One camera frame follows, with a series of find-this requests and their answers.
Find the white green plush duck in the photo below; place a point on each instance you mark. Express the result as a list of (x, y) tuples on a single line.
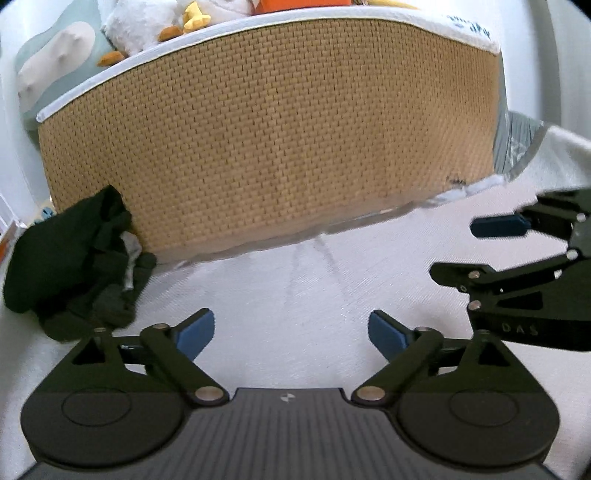
[(198, 16)]

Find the teal cloud-shaped pillow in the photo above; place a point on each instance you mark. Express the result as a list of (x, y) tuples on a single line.
[(55, 50)]

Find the tan woven mattress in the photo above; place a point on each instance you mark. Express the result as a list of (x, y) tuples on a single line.
[(277, 138)]

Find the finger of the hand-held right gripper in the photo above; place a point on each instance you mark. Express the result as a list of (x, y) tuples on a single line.
[(461, 274), (501, 226)]

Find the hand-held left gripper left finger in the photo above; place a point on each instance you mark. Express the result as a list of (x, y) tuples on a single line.
[(198, 330)]

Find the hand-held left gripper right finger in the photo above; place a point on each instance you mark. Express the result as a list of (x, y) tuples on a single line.
[(385, 334)]

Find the orange first aid box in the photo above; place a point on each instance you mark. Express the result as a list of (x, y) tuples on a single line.
[(300, 5)]

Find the yellow long plush toy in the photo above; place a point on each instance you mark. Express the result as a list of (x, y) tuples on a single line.
[(388, 2)]

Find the black printed t-shirt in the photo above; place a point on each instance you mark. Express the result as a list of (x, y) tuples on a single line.
[(55, 258)]

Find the white plush goose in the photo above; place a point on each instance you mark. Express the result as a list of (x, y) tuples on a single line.
[(138, 23)]

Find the grey pillow with line print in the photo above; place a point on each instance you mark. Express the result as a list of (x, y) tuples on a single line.
[(512, 147)]

